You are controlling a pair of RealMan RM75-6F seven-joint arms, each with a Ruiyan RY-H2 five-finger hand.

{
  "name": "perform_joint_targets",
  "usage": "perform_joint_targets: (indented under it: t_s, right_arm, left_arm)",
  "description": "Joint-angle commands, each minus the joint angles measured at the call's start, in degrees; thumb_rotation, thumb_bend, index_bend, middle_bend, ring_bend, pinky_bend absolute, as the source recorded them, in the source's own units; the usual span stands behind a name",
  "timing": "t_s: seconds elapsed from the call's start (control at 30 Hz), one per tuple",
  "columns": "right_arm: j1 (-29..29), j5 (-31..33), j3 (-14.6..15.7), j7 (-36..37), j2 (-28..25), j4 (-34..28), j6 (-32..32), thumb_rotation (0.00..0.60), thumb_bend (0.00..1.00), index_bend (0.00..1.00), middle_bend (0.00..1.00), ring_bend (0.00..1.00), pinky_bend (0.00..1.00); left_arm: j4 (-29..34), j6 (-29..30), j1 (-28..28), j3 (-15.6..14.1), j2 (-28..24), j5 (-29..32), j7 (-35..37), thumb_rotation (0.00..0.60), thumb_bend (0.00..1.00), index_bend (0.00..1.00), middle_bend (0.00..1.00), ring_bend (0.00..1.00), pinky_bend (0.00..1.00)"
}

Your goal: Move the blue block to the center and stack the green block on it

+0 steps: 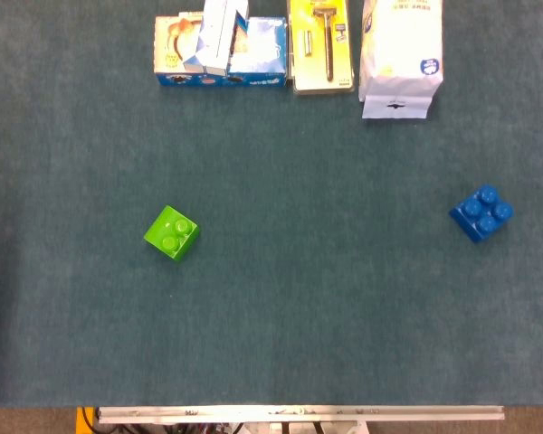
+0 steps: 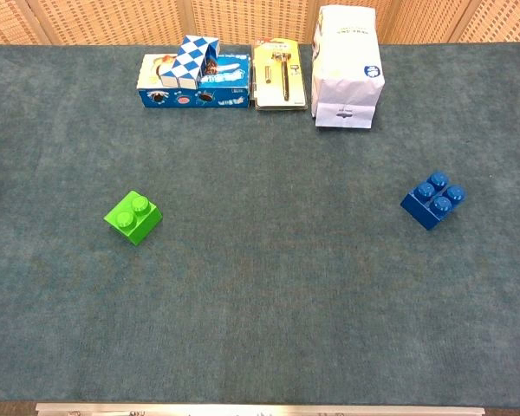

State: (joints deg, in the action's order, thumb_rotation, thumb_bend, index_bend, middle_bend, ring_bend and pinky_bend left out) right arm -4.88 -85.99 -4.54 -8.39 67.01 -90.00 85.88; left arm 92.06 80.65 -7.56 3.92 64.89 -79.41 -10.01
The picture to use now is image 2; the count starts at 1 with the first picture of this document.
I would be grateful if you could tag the green toy brick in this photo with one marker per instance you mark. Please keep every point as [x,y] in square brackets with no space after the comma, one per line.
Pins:
[135,227]

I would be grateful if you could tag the blue toy brick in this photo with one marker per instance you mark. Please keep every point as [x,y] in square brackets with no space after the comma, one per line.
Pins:
[428,214]

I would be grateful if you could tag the teal felt table cloth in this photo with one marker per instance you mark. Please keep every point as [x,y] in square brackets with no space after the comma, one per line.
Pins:
[260,281]

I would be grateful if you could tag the blue printed cardboard box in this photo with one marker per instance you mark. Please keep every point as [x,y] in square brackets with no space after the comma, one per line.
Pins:
[227,99]

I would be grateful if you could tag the yellow razor blister pack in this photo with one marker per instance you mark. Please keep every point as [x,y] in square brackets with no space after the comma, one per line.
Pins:
[272,93]

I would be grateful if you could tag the blue white snake puzzle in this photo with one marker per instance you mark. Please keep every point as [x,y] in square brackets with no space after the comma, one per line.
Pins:
[190,60]

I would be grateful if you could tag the white paper bag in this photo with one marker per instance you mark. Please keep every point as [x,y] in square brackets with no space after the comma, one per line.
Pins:
[346,65]

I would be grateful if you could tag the woven wooden folding screen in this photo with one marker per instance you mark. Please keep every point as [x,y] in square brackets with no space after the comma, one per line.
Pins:
[112,21]

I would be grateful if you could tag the aluminium profile rail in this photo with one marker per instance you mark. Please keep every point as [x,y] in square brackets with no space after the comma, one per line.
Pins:
[260,410]

